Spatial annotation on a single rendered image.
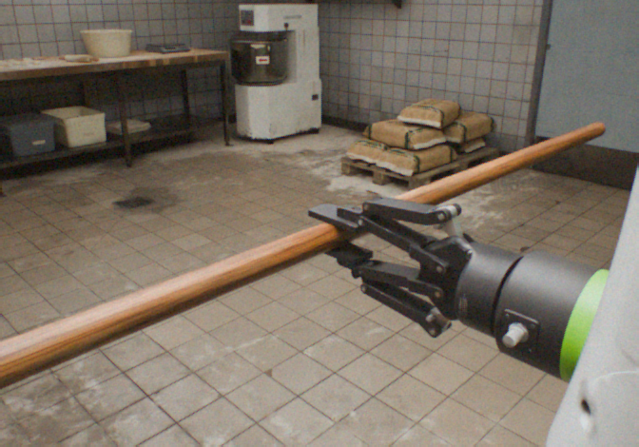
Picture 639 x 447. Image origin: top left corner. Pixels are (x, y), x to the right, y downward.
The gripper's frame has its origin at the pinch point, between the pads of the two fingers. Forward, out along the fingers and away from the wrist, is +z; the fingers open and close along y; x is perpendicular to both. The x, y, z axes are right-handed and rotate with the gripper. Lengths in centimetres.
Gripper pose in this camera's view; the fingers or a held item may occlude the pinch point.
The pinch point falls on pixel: (339, 233)
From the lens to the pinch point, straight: 61.3
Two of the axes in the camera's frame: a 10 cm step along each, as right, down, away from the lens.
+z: -7.1, -2.5, 6.6
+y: 0.0, 9.4, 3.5
